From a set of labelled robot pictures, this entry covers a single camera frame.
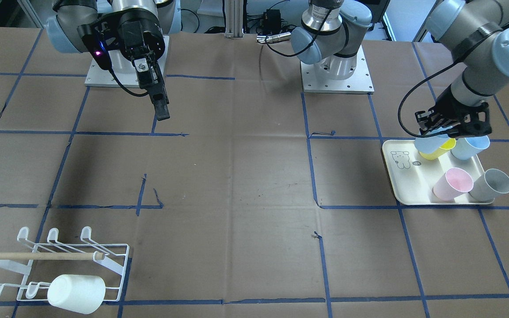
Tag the grey ikea cup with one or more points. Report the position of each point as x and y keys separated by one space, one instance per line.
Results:
x=490 y=185

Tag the white wire cup rack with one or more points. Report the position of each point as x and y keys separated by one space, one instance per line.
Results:
x=38 y=264

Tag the cream cup tray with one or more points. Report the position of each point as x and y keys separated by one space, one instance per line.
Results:
x=412 y=177

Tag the yellow ikea cup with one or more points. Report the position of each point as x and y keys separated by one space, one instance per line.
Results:
x=444 y=148

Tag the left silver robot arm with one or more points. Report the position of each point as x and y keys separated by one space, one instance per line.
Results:
x=473 y=30

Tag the aluminium frame post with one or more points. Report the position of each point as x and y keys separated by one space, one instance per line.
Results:
x=234 y=18

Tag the light blue ikea cup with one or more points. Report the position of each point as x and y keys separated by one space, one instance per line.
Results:
x=429 y=145

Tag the white ikea cup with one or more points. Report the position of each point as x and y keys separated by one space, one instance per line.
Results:
x=78 y=293

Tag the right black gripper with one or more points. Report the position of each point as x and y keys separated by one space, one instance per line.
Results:
x=142 y=36

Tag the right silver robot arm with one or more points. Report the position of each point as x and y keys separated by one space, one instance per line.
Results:
x=62 y=28

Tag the pink ikea cup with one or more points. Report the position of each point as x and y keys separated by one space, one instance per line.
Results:
x=452 y=184

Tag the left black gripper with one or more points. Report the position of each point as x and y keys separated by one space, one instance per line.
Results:
x=451 y=106

